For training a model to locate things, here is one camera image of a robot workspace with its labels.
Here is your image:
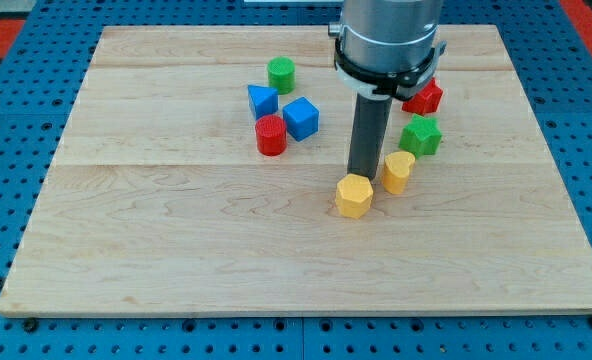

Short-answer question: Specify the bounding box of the red star block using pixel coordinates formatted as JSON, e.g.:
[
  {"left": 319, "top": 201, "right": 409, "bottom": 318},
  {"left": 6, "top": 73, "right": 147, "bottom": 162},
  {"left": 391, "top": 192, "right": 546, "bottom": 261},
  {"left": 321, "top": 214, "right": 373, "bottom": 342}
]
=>
[{"left": 401, "top": 78, "right": 443, "bottom": 115}]

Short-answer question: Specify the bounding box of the blue cube block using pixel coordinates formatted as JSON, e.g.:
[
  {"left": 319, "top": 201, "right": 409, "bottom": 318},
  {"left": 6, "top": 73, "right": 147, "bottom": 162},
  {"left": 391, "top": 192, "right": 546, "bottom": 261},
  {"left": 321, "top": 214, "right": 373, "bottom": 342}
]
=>
[{"left": 283, "top": 97, "right": 319, "bottom": 142}]

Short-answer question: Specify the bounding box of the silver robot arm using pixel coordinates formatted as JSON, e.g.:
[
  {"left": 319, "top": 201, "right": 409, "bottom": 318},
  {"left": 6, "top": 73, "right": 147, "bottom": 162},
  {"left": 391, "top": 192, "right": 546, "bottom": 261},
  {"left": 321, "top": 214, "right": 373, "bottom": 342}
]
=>
[{"left": 328, "top": 0, "right": 446, "bottom": 101}]

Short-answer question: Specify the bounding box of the blue triangle block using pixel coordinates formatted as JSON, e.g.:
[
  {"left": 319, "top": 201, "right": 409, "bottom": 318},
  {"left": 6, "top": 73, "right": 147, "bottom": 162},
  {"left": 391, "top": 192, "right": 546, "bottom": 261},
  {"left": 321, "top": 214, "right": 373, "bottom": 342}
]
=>
[{"left": 247, "top": 85, "right": 279, "bottom": 120}]

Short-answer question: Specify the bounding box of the yellow heart block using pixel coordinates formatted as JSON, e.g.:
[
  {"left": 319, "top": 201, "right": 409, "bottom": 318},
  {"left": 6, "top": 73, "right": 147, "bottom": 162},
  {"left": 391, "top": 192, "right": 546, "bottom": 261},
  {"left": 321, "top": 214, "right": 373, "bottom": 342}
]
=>
[{"left": 381, "top": 151, "right": 416, "bottom": 195}]

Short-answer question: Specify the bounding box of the light wooden board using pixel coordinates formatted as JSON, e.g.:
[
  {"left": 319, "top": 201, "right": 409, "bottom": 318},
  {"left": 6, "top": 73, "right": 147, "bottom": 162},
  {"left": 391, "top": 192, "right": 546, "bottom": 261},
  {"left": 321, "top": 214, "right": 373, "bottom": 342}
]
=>
[{"left": 0, "top": 25, "right": 592, "bottom": 318}]

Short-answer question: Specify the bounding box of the green star block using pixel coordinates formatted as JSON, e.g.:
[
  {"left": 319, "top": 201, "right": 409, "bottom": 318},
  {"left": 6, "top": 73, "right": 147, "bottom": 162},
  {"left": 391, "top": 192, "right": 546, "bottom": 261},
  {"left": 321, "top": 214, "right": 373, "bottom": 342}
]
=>
[{"left": 398, "top": 114, "right": 442, "bottom": 158}]

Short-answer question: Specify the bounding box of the yellow hexagon block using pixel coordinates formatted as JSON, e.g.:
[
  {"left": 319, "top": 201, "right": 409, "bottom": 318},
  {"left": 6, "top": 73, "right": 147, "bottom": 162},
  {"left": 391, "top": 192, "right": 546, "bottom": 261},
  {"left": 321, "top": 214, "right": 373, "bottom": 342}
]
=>
[{"left": 335, "top": 174, "right": 374, "bottom": 219}]

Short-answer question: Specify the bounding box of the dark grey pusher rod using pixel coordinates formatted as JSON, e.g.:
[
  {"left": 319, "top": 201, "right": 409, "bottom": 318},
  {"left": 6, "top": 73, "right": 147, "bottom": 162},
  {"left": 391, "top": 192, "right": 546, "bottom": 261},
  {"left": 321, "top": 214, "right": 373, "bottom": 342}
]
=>
[{"left": 347, "top": 94, "right": 392, "bottom": 180}]

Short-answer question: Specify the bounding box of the green cylinder block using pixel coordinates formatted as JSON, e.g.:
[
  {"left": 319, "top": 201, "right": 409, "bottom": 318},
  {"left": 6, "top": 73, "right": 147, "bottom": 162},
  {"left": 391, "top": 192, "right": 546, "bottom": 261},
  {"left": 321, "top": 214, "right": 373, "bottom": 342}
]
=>
[{"left": 267, "top": 56, "right": 295, "bottom": 95}]

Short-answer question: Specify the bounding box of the red cylinder block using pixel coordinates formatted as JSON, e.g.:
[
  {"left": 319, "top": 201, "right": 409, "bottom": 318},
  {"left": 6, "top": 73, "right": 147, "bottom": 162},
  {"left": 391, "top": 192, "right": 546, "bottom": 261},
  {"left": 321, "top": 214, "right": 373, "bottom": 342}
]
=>
[{"left": 255, "top": 115, "right": 287, "bottom": 156}]

